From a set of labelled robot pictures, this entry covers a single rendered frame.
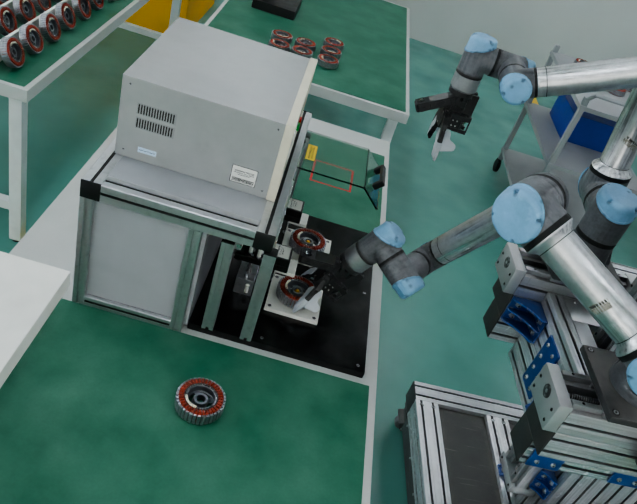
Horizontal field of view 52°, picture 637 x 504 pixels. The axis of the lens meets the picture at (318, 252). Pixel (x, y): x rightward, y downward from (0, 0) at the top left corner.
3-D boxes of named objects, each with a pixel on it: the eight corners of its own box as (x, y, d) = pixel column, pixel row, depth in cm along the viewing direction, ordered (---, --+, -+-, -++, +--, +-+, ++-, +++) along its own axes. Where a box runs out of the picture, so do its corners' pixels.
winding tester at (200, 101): (299, 125, 192) (318, 59, 180) (274, 202, 157) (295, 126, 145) (168, 84, 189) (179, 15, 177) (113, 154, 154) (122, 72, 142)
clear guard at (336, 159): (380, 170, 208) (386, 154, 204) (377, 210, 188) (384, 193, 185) (280, 139, 205) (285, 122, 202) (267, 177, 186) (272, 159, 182)
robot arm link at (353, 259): (354, 252, 168) (356, 234, 175) (341, 261, 170) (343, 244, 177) (373, 270, 171) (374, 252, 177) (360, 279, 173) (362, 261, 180)
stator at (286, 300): (317, 291, 188) (321, 281, 186) (310, 316, 179) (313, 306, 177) (280, 278, 188) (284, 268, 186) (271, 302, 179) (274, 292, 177)
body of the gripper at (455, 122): (463, 137, 188) (481, 99, 181) (435, 129, 187) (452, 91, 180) (460, 125, 195) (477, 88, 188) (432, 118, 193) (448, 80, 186)
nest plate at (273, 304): (322, 290, 191) (323, 287, 190) (316, 325, 179) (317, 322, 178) (272, 276, 190) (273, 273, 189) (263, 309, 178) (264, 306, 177)
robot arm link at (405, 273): (438, 276, 171) (415, 241, 172) (416, 292, 163) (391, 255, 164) (418, 289, 176) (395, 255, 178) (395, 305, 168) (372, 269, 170)
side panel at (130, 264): (183, 324, 168) (205, 225, 150) (180, 332, 166) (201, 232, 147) (76, 294, 167) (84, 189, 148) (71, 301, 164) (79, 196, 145)
